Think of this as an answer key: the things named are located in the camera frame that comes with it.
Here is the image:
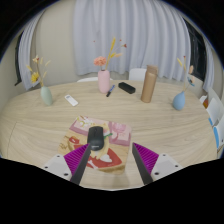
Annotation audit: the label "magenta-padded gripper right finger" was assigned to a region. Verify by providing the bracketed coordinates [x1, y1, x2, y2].
[131, 142, 184, 186]

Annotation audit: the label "green vase with flowers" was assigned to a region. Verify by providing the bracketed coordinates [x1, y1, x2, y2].
[26, 54, 54, 107]

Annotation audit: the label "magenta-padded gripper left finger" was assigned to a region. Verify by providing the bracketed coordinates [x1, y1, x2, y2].
[42, 142, 92, 186]

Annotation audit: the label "narrow white curtain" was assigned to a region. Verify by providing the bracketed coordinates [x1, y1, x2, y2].
[17, 9, 46, 92]
[201, 36, 215, 93]

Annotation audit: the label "pink vase with flowers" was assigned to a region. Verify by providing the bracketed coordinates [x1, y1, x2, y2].
[92, 37, 128, 95]

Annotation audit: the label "dark framed window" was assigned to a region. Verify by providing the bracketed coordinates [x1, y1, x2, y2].
[13, 49, 23, 87]
[183, 19, 207, 83]

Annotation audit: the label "blue vase with flowers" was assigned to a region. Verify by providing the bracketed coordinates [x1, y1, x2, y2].
[171, 55, 196, 112]

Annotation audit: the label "wide white curtain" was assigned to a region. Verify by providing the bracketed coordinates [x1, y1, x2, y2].
[72, 0, 192, 83]

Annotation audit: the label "dark marker pen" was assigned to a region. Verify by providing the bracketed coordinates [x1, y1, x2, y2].
[105, 84, 116, 98]

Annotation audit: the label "small black box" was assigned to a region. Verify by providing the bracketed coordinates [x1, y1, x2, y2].
[117, 81, 137, 95]

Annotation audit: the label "bronze drink bottle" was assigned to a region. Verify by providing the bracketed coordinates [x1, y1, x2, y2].
[140, 64, 159, 104]

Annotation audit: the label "small white remote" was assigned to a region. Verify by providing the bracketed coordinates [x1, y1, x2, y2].
[64, 94, 80, 107]

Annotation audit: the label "black computer mouse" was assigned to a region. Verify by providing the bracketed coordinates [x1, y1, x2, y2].
[86, 125, 105, 152]

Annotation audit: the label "white and blue chairs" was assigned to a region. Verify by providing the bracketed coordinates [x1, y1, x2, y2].
[199, 87, 224, 158]

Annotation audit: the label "white chair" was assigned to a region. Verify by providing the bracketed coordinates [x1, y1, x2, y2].
[76, 76, 100, 83]
[128, 67, 148, 82]

